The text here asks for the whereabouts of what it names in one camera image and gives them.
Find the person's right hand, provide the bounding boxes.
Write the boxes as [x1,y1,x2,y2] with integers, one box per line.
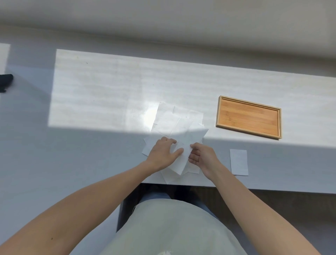
[188,143,221,181]

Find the person's left hand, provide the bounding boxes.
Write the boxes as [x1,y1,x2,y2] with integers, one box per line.
[146,136,184,173]

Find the white tissue sheet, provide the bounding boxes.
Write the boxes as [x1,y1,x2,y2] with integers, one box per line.
[161,128,209,177]

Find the person's left forearm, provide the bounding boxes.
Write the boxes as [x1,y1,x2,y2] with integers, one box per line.
[0,159,164,255]

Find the person's right forearm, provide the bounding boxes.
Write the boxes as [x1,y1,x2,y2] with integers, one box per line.
[202,167,323,255]

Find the pile of white tissues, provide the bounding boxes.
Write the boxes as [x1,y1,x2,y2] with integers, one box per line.
[142,102,209,185]

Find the folded white tissue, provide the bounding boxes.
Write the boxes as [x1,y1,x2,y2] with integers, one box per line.
[230,149,249,176]

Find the person's blue jeans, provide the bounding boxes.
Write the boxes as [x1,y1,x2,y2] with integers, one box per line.
[138,184,219,220]

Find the rectangular bamboo tray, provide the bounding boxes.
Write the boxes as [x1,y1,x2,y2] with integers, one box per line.
[215,95,282,140]

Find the person's white shirt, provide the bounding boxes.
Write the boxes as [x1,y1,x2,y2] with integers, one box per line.
[100,198,249,255]

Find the black object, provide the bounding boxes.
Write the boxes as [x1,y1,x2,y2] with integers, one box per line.
[0,74,14,93]

